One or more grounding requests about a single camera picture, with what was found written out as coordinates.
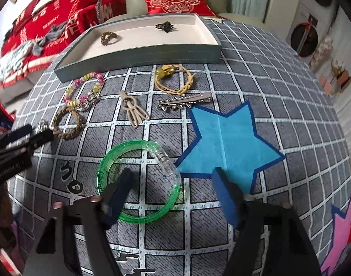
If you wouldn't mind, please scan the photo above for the pale green armchair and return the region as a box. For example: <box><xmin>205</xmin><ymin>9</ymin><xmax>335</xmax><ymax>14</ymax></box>
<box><xmin>102</xmin><ymin>0</ymin><xmax>302</xmax><ymax>35</ymax></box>

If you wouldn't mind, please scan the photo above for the sunflower hair clip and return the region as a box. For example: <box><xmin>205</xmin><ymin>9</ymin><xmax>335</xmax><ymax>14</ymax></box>
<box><xmin>154</xmin><ymin>64</ymin><xmax>197</xmax><ymax>95</ymax></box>

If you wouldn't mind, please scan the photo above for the round red black fan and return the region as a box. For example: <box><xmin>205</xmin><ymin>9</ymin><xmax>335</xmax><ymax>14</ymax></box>
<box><xmin>290</xmin><ymin>17</ymin><xmax>320</xmax><ymax>56</ymax></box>

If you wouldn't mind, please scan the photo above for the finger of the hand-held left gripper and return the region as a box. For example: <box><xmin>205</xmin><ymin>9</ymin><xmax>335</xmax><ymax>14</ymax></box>
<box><xmin>17</xmin><ymin>129</ymin><xmax>54</xmax><ymax>153</ymax></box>
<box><xmin>0</xmin><ymin>124</ymin><xmax>33</xmax><ymax>150</ymax></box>

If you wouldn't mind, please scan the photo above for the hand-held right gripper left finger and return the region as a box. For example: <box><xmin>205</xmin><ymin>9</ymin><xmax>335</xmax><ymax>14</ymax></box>
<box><xmin>22</xmin><ymin>167</ymin><xmax>134</xmax><ymax>276</ymax></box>

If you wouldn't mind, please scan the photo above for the small flower ornament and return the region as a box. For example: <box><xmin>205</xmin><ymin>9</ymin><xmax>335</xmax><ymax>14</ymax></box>
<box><xmin>322</xmin><ymin>59</ymin><xmax>351</xmax><ymax>95</ymax></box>

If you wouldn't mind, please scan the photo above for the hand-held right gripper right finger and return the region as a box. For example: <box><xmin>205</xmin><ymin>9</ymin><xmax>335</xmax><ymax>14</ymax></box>
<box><xmin>211</xmin><ymin>167</ymin><xmax>322</xmax><ymax>276</ymax></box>

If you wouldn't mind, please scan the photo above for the grey braided cable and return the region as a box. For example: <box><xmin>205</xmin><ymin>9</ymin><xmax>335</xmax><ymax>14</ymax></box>
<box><xmin>95</xmin><ymin>0</ymin><xmax>107</xmax><ymax>25</ymax></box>

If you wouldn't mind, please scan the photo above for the green translucent bangle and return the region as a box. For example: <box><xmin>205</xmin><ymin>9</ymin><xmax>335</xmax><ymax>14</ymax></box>
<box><xmin>97</xmin><ymin>139</ymin><xmax>183</xmax><ymax>225</ymax></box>

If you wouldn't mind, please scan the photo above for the white patterned cloth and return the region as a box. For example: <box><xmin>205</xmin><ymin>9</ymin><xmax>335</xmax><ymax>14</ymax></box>
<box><xmin>0</xmin><ymin>42</ymin><xmax>32</xmax><ymax>84</ymax></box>

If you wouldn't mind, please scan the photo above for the beige hair clip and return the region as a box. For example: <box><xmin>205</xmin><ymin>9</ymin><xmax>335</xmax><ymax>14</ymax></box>
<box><xmin>119</xmin><ymin>90</ymin><xmax>151</xmax><ymax>129</ymax></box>

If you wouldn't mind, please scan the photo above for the brown braided rope bracelet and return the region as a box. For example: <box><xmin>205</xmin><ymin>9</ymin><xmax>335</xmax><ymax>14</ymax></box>
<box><xmin>51</xmin><ymin>105</ymin><xmax>85</xmax><ymax>141</ymax></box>

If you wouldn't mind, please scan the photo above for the red printed blanket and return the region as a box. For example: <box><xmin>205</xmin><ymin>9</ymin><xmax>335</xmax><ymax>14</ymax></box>
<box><xmin>0</xmin><ymin>0</ymin><xmax>127</xmax><ymax>72</ymax></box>

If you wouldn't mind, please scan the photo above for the grey cloth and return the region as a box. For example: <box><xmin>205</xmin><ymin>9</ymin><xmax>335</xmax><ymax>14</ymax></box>
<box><xmin>32</xmin><ymin>23</ymin><xmax>67</xmax><ymax>55</ymax></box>

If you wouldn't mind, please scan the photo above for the black hair clip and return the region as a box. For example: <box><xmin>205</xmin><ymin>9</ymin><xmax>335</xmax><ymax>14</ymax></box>
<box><xmin>155</xmin><ymin>21</ymin><xmax>174</xmax><ymax>32</ymax></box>

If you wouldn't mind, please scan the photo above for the white flower bouquet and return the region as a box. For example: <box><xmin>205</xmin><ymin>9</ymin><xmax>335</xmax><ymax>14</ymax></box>
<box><xmin>309</xmin><ymin>36</ymin><xmax>334</xmax><ymax>71</ymax></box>

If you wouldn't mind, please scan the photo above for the silver hair clip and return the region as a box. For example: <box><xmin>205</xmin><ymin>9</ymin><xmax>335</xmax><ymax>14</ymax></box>
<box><xmin>157</xmin><ymin>92</ymin><xmax>213</xmax><ymax>111</ymax></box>

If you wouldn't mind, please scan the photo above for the brown spiral hair tie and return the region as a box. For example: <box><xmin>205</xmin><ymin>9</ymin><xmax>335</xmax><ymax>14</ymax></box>
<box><xmin>100</xmin><ymin>31</ymin><xmax>118</xmax><ymax>46</ymax></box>

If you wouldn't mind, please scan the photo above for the pink yellow beaded bracelet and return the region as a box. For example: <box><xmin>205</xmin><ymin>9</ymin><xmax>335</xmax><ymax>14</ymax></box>
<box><xmin>63</xmin><ymin>72</ymin><xmax>105</xmax><ymax>108</ymax></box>

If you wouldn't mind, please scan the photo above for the grey jewelry tray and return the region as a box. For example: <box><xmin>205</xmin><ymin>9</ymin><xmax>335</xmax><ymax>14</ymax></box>
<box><xmin>54</xmin><ymin>13</ymin><xmax>222</xmax><ymax>82</ymax></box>

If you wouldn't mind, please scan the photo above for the silver heart pendant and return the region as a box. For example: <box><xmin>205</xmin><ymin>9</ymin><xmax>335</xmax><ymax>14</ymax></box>
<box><xmin>76</xmin><ymin>93</ymin><xmax>100</xmax><ymax>112</ymax></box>

